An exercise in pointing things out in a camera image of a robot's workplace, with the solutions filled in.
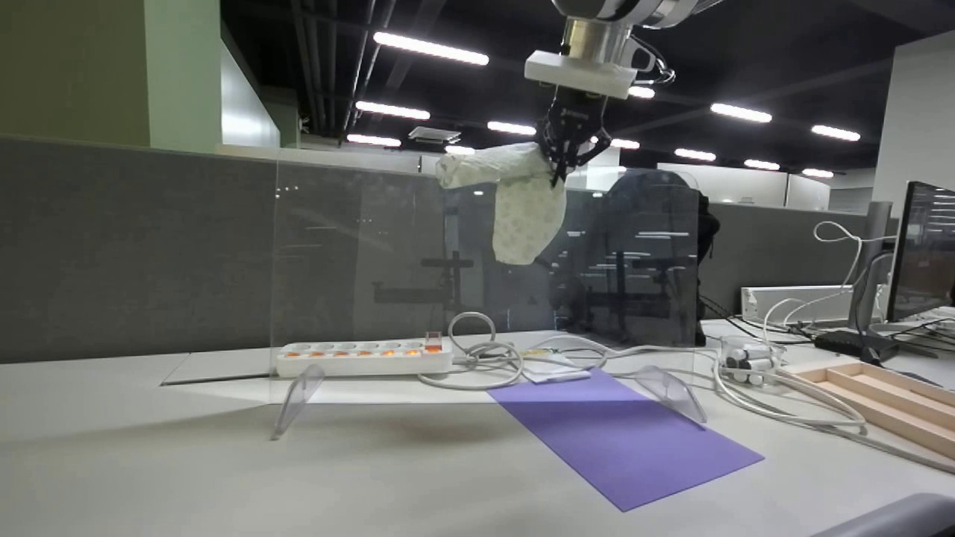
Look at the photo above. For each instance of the clear glass panel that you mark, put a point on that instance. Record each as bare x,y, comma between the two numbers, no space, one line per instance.
367,256

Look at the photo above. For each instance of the computer monitor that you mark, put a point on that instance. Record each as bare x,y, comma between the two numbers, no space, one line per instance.
923,270

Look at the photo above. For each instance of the white box on desk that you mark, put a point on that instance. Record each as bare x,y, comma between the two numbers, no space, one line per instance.
784,305

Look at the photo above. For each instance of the grey desk partition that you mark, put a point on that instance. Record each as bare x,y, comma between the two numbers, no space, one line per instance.
121,251

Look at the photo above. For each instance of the white power adapters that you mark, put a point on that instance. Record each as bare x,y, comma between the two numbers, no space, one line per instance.
749,364

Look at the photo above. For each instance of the white patterned cloth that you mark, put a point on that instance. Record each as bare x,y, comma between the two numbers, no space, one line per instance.
529,208

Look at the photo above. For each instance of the white power strip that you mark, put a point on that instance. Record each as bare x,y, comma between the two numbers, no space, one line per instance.
364,360

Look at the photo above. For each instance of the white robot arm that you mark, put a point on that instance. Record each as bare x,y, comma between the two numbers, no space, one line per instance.
602,57

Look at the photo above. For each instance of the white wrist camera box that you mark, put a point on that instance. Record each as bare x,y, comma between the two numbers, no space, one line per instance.
584,77

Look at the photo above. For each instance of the purple paper sheet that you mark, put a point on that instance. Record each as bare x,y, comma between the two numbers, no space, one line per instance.
632,449

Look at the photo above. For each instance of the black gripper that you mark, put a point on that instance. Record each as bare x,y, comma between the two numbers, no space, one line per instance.
570,133

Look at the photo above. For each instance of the wooden frame tray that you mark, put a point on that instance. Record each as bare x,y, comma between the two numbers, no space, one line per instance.
891,400

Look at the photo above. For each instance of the black monitor stand base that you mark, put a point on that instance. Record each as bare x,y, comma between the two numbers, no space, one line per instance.
867,348

